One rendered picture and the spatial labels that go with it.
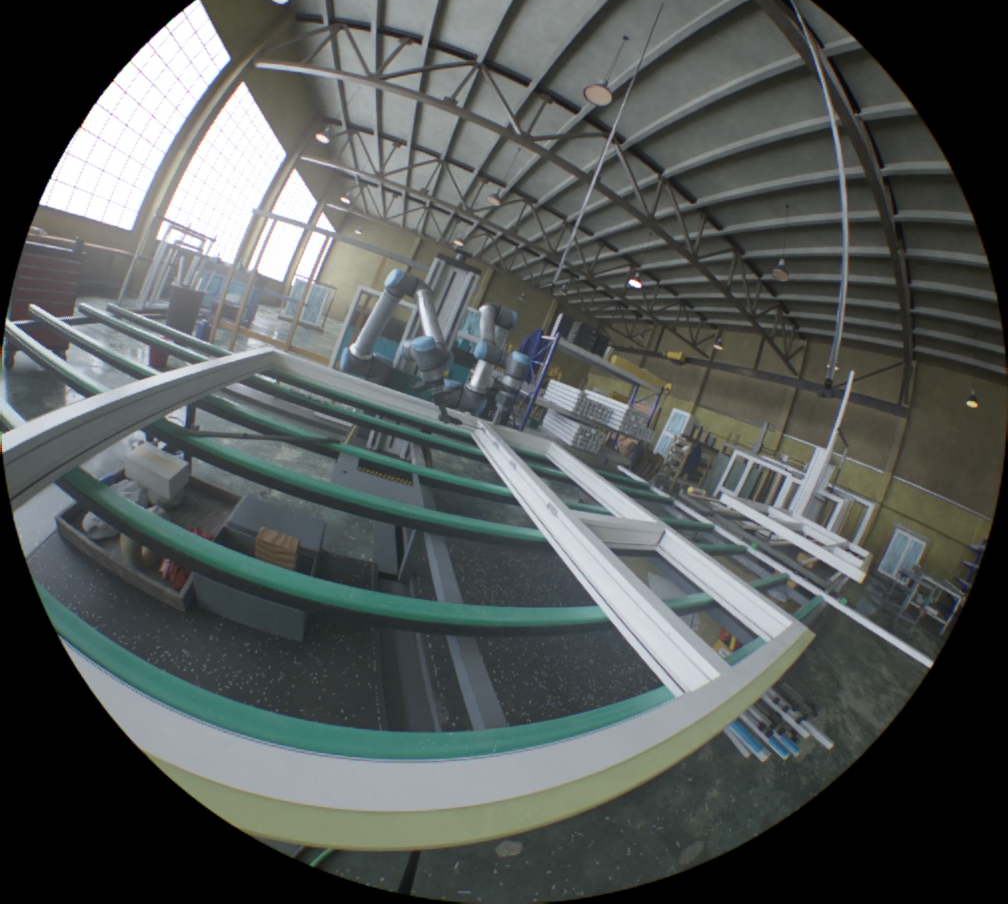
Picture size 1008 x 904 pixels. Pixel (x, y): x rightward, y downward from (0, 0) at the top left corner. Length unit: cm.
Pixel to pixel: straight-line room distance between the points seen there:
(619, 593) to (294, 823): 61
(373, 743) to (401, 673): 44
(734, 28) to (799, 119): 238
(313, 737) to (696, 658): 50
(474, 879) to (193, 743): 106
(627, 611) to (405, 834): 53
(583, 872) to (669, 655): 99
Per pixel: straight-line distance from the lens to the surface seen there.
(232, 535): 84
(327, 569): 92
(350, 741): 37
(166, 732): 30
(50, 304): 371
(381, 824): 29
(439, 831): 29
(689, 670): 60
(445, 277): 240
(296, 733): 37
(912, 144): 920
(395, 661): 81
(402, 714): 74
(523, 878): 133
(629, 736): 40
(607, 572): 71
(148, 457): 106
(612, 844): 149
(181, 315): 522
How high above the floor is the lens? 121
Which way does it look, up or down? 6 degrees down
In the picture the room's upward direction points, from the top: 22 degrees clockwise
